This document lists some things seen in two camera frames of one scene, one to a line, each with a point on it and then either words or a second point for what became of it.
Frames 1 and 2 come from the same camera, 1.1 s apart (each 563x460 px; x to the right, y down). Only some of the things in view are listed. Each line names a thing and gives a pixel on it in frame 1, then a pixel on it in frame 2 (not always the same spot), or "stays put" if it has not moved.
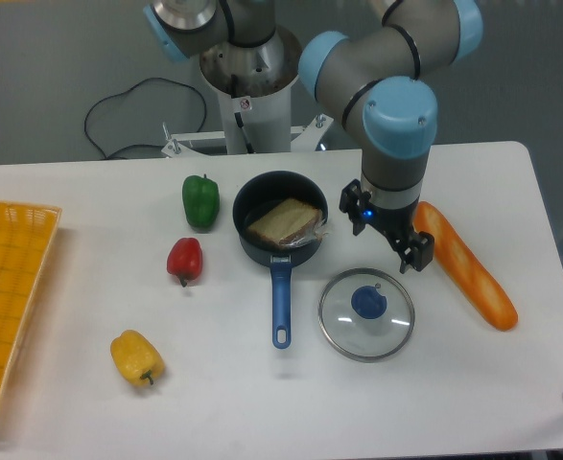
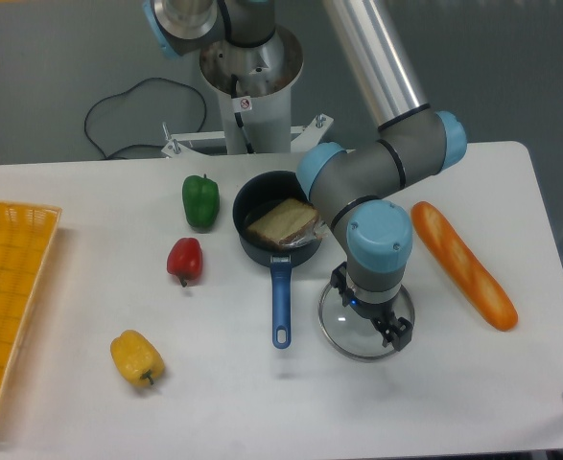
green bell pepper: [200, 199] stays put
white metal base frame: [178, 146] stays put
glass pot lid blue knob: [366, 314] stays put
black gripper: [397, 224] to [382, 314]
